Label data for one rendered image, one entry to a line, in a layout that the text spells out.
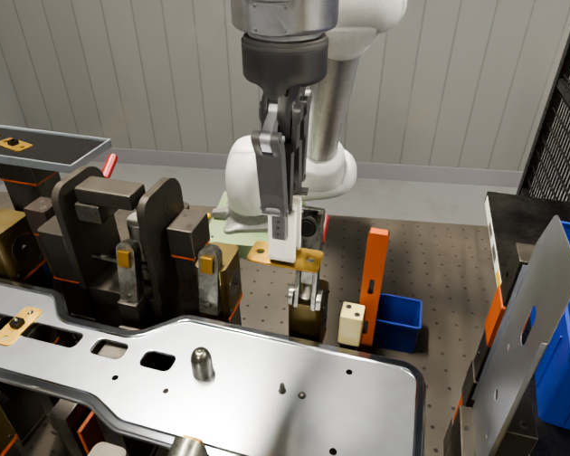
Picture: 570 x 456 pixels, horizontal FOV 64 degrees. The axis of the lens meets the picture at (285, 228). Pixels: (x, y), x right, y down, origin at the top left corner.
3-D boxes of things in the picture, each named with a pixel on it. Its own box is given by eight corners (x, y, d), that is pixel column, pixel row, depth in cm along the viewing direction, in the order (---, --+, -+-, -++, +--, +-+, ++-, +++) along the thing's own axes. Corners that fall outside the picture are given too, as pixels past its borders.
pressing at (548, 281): (472, 489, 55) (573, 274, 36) (468, 407, 64) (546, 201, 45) (478, 490, 55) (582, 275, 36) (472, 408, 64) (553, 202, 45)
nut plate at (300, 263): (245, 261, 52) (244, 252, 51) (256, 242, 55) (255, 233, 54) (318, 273, 50) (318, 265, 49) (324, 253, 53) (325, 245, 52)
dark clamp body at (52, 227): (83, 363, 108) (33, 230, 86) (112, 327, 118) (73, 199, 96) (110, 369, 106) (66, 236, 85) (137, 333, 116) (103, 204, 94)
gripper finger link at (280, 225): (289, 194, 46) (280, 209, 44) (288, 235, 49) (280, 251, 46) (274, 192, 46) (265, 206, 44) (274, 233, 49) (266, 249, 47)
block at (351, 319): (327, 446, 91) (339, 316, 70) (330, 431, 93) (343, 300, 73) (344, 451, 90) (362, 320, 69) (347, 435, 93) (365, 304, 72)
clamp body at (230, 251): (210, 397, 100) (191, 266, 79) (229, 359, 109) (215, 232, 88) (238, 404, 99) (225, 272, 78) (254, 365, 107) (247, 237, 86)
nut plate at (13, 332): (9, 346, 73) (6, 341, 73) (-11, 342, 74) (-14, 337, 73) (44, 310, 80) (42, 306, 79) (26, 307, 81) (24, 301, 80)
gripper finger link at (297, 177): (266, 96, 43) (270, 90, 44) (270, 193, 50) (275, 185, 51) (306, 99, 42) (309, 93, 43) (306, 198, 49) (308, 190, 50)
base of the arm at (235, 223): (215, 202, 156) (213, 188, 153) (280, 201, 157) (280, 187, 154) (211, 234, 142) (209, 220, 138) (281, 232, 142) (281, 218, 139)
